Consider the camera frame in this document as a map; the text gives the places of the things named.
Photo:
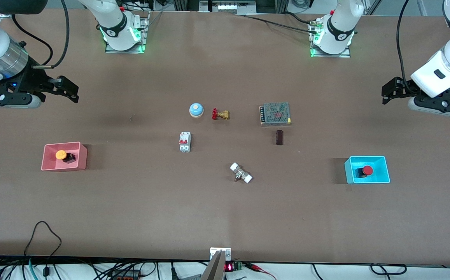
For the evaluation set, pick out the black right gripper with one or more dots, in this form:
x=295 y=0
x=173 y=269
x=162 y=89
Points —
x=38 y=79

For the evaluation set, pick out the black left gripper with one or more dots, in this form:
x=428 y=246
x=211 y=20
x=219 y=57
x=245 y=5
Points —
x=405 y=86

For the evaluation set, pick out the yellow push button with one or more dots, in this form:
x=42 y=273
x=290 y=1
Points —
x=61 y=154

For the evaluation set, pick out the red push button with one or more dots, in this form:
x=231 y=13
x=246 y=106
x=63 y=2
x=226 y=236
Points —
x=367 y=170

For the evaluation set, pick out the pink plastic bin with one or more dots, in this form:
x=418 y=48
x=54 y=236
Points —
x=59 y=165

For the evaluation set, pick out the cyan plastic bin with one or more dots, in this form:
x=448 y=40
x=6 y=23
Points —
x=380 y=173

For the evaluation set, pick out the metal mesh power supply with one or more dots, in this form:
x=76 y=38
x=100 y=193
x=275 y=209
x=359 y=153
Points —
x=275 y=112

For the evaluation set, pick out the dark brown rectangular block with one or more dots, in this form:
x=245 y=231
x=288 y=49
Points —
x=279 y=137

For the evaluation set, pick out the white circuit breaker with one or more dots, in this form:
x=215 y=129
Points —
x=184 y=142

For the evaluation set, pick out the blue desk bell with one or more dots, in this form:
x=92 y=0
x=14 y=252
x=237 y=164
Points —
x=196 y=110

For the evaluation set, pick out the white capped pipe fitting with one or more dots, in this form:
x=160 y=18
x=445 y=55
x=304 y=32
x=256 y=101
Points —
x=241 y=173

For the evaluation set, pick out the silver electronics box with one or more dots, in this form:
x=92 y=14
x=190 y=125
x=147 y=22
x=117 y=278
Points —
x=228 y=6

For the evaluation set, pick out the red clip lead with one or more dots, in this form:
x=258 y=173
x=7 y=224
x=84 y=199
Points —
x=260 y=269

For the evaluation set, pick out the grey metal pole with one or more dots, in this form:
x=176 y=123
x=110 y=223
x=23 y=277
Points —
x=214 y=270

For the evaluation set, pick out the red LED display module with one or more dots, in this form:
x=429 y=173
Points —
x=230 y=266

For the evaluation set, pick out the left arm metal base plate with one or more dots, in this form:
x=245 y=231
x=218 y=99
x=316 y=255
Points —
x=331 y=55

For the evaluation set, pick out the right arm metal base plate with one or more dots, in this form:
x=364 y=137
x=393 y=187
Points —
x=145 y=35

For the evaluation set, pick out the silver mounting bracket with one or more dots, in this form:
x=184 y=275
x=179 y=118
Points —
x=226 y=252

